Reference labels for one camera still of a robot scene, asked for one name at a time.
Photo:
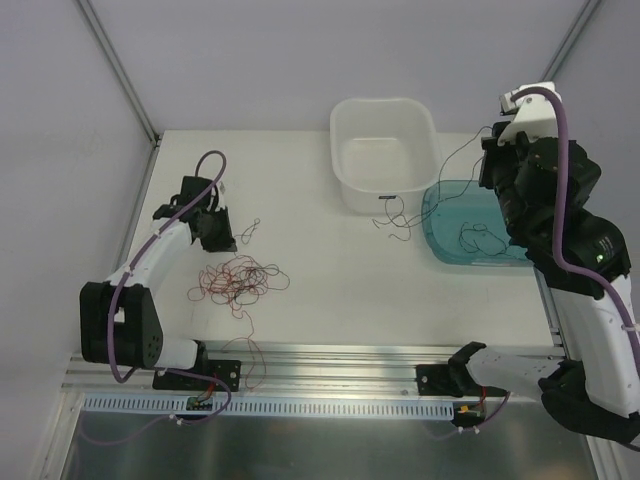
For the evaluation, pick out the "white slotted cable duct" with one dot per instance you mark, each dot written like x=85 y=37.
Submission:
x=272 y=407

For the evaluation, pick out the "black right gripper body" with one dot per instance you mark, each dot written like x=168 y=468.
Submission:
x=495 y=167

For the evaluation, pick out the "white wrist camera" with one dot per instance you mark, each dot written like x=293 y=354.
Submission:
x=218 y=199
x=532 y=114

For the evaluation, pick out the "aluminium frame post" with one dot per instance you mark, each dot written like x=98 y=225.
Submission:
x=99 y=33
x=570 y=39

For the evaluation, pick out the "white plastic tub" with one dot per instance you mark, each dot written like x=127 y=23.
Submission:
x=384 y=152

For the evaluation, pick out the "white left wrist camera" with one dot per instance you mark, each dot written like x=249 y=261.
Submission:
x=218 y=199

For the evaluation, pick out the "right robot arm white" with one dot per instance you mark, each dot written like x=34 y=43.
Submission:
x=542 y=186

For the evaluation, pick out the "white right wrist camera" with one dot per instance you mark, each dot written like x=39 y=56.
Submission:
x=532 y=114

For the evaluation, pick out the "teal transparent plastic bin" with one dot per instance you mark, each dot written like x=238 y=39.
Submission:
x=463 y=225

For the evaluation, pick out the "aluminium frame post left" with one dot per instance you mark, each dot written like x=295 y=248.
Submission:
x=99 y=33

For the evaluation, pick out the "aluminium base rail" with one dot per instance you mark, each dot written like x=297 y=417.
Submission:
x=290 y=370

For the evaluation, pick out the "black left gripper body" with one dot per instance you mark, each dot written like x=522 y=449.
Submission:
x=218 y=232

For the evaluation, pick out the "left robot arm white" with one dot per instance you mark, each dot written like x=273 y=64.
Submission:
x=119 y=321

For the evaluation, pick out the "aluminium frame post right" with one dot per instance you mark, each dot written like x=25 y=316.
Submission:
x=570 y=39

